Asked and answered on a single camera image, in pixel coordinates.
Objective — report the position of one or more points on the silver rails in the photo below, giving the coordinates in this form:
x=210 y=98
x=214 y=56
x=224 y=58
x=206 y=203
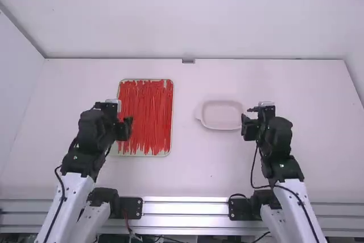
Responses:
x=185 y=206

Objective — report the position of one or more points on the white dish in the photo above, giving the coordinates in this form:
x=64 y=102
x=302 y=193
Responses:
x=219 y=115

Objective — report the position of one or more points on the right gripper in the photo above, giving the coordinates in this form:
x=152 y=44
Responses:
x=253 y=129

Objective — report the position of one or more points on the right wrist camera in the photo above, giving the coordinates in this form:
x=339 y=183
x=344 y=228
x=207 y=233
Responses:
x=266 y=103

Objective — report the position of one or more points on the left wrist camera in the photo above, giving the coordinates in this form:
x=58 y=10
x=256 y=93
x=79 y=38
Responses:
x=112 y=101

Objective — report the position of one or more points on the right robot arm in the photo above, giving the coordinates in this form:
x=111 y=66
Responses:
x=290 y=194

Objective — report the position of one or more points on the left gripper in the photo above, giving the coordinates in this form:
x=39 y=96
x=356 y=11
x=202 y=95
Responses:
x=122 y=129

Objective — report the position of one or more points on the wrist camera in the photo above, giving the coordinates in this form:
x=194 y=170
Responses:
x=112 y=101
x=266 y=103

